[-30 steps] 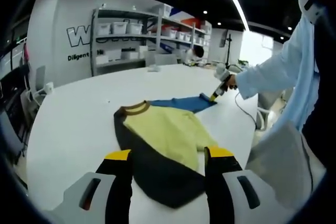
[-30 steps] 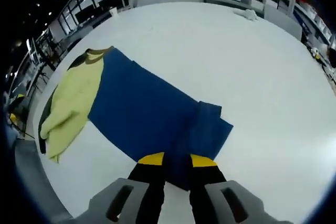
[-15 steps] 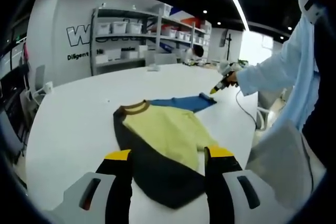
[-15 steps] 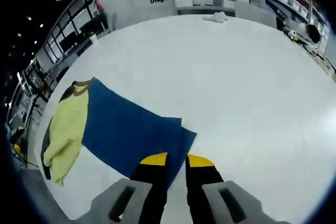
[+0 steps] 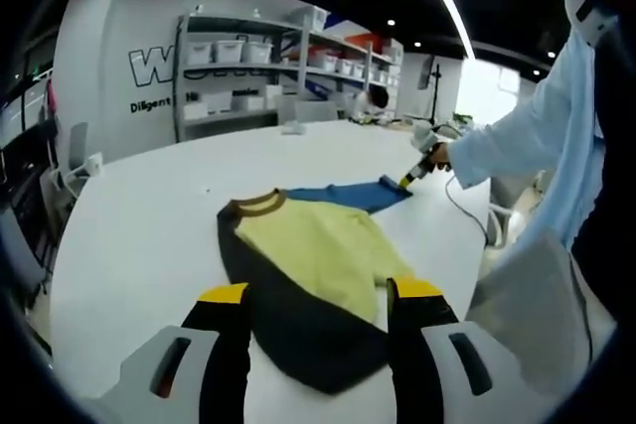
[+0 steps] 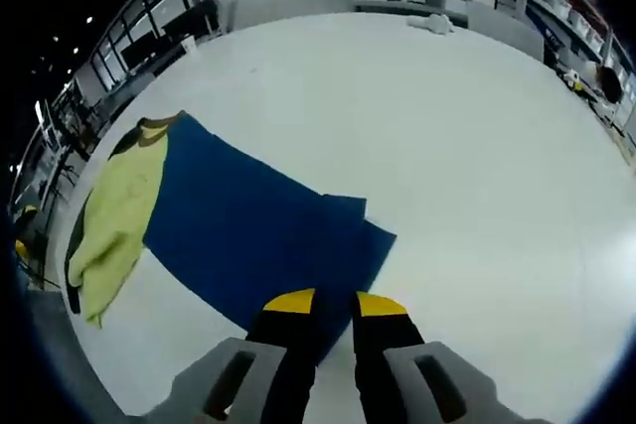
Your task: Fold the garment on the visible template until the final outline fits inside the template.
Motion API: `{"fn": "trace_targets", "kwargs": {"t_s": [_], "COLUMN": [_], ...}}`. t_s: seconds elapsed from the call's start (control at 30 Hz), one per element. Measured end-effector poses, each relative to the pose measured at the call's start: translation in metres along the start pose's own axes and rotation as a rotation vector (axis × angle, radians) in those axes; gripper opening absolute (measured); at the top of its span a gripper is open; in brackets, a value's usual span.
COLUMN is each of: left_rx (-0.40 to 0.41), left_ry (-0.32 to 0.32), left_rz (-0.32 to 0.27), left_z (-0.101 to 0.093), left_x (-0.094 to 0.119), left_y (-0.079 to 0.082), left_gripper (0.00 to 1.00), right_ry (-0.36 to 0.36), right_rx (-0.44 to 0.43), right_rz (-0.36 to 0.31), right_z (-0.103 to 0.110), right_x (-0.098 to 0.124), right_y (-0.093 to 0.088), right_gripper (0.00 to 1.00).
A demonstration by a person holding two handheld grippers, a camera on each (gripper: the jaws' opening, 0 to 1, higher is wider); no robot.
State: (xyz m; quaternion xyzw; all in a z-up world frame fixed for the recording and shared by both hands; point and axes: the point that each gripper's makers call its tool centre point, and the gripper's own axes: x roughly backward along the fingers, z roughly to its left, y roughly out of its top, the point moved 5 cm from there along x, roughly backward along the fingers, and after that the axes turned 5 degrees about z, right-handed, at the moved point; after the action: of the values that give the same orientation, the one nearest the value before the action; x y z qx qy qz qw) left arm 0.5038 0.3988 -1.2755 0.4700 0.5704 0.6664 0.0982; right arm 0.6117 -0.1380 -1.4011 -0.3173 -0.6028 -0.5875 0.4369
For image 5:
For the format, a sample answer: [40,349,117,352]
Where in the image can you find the white chest-worn device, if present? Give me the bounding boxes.
[552,0,620,51]

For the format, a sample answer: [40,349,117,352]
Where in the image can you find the person's right hand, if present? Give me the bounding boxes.
[430,140,452,173]

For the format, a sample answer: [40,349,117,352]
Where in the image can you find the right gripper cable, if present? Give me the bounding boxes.
[444,173,491,246]

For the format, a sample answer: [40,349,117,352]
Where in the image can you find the black screen on tripod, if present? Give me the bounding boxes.
[419,54,443,123]

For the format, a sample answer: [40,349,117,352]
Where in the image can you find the yellow garment with coloured sleeves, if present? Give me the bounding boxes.
[216,174,417,395]

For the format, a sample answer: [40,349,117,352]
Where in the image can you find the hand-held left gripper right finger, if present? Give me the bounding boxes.
[385,275,543,424]

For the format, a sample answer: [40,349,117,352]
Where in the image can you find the row of white shelf boxes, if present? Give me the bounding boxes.
[186,83,284,120]

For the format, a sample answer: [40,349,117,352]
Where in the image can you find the grey metal shelf rack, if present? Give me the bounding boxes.
[173,6,403,142]

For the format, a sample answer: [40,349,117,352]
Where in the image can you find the white grey office chair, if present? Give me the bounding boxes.
[49,120,103,200]

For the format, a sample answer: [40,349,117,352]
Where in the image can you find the dark office desk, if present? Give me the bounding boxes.
[0,130,66,296]

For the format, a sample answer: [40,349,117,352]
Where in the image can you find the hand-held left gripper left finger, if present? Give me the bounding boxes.
[81,282,252,424]

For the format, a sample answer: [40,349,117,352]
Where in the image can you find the row of white storage bins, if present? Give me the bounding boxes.
[186,9,401,87]

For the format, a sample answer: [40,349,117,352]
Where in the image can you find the grey chair backs by shelf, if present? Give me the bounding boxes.
[275,95,340,125]

